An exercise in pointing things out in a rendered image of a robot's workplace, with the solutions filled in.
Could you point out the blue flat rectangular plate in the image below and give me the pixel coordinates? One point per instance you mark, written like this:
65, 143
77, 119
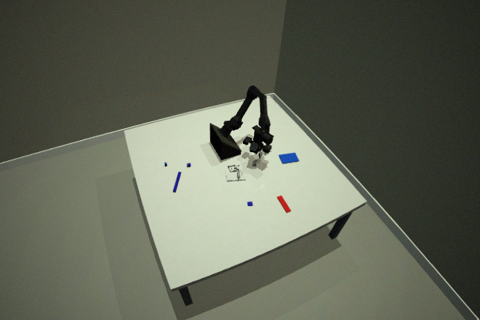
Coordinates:
288, 158

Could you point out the red flat bar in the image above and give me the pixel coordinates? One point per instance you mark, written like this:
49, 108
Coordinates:
285, 205

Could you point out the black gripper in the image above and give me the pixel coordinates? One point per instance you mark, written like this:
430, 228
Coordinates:
266, 148

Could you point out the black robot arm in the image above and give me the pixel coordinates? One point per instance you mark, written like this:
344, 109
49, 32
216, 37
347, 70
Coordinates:
262, 132

